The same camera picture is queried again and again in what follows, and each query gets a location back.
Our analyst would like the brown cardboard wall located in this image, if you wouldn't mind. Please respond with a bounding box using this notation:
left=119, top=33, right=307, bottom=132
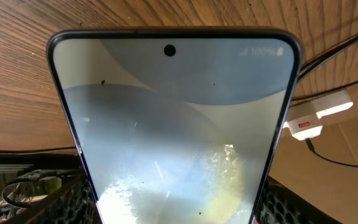
left=270, top=86, right=358, bottom=223

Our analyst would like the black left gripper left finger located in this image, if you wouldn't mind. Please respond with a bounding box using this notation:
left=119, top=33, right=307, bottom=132
left=3, top=177, right=101, bottom=224

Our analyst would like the black charging cable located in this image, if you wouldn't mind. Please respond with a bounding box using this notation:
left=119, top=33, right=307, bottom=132
left=290, top=26, right=358, bottom=169

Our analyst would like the white charger plug adapter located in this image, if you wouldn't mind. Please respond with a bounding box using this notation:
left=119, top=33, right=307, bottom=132
left=287, top=114, right=323, bottom=141

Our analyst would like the white power strip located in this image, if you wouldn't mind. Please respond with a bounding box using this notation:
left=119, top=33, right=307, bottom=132
left=283, top=90, right=354, bottom=128

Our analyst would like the blue Galaxy smartphone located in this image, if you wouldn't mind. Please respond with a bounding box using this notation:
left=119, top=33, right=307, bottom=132
left=46, top=27, right=302, bottom=223

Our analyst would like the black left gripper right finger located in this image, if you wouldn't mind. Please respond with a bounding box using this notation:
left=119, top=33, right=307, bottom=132
left=255, top=177, right=340, bottom=224

